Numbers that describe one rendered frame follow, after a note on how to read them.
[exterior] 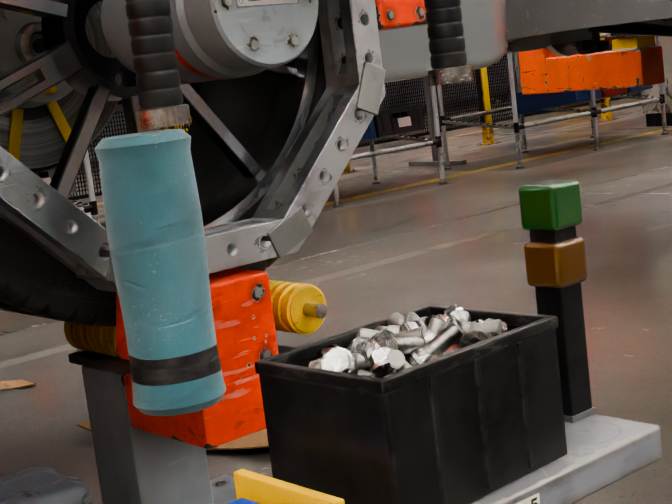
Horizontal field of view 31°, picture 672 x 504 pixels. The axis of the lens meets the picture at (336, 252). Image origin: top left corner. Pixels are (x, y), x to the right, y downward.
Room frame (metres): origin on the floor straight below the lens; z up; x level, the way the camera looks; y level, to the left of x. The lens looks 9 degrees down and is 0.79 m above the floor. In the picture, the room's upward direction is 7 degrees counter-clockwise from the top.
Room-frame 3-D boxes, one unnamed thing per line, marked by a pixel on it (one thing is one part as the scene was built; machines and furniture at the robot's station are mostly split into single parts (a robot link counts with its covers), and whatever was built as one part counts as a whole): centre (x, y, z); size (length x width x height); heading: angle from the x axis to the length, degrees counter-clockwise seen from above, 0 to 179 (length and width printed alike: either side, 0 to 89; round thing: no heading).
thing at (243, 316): (1.33, 0.17, 0.48); 0.16 x 0.12 x 0.17; 40
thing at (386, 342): (0.93, -0.05, 0.51); 0.20 x 0.14 x 0.13; 132
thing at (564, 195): (1.04, -0.19, 0.64); 0.04 x 0.04 x 0.04; 40
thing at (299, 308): (1.45, 0.12, 0.51); 0.29 x 0.06 x 0.06; 40
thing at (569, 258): (1.04, -0.19, 0.59); 0.04 x 0.04 x 0.04; 40
